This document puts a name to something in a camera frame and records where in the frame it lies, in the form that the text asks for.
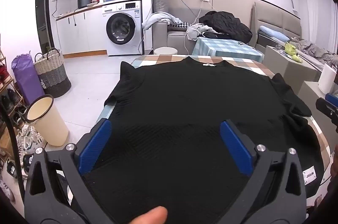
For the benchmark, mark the green plush toy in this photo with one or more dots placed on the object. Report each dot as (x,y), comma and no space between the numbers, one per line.
(291,51)

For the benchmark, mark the wooden shoe rack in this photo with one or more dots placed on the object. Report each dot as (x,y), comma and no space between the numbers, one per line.
(8,80)

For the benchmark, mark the purple plastic bag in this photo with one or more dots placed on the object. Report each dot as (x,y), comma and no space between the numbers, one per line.
(25,76)

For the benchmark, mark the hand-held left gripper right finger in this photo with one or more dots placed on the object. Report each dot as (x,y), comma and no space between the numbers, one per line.
(236,150)

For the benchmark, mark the houndstooth cushion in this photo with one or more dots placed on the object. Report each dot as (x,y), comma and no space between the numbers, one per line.
(179,26)

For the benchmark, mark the woven laundry basket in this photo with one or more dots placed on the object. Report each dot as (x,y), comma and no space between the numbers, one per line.
(52,76)

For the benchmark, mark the black puffer jacket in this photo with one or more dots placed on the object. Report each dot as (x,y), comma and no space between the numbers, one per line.
(227,23)

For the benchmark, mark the grey sofa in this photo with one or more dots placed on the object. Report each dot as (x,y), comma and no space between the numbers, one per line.
(174,39)

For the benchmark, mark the person's left hand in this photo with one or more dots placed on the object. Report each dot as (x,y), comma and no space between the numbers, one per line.
(148,217)

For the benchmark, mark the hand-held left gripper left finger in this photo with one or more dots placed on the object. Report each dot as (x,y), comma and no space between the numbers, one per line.
(95,144)

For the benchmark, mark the black pouch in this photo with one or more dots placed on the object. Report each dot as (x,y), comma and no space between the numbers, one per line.
(216,35)

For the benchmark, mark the light blue blanket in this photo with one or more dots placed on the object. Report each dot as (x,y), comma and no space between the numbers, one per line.
(158,17)

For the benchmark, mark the white hoodie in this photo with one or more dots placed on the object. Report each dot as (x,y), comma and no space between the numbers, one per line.
(196,28)

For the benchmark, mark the dark door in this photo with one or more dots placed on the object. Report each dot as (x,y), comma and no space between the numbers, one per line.
(42,7)

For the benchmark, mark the cream trash bin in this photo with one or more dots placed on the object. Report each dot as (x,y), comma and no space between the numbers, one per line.
(50,126)

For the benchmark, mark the grey striped pillow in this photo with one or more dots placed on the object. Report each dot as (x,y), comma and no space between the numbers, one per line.
(160,2)

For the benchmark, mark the small grey box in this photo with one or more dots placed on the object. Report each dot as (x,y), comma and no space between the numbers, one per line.
(309,94)

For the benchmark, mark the dark cooking pot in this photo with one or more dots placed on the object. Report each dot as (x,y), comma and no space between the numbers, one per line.
(84,1)

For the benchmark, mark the grey bedding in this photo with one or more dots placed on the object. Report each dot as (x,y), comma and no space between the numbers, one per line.
(314,51)

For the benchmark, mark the large grey box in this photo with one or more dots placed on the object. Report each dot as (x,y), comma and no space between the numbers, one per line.
(285,68)

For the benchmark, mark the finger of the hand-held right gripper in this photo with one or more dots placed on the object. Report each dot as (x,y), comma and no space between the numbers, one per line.
(326,109)
(332,100)

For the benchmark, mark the teal checked side table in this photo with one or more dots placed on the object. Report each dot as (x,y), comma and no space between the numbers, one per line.
(227,48)

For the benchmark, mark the beige upholstered bed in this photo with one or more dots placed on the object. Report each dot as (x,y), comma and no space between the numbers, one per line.
(272,13)

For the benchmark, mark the black knit sweater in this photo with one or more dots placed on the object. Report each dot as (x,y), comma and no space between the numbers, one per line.
(184,108)

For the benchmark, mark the white lower cabinets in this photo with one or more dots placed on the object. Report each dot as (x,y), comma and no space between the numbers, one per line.
(79,31)

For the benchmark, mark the white washing machine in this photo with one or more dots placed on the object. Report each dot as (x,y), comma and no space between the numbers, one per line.
(134,10)

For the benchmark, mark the white round stool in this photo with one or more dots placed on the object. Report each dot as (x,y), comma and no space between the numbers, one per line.
(165,51)

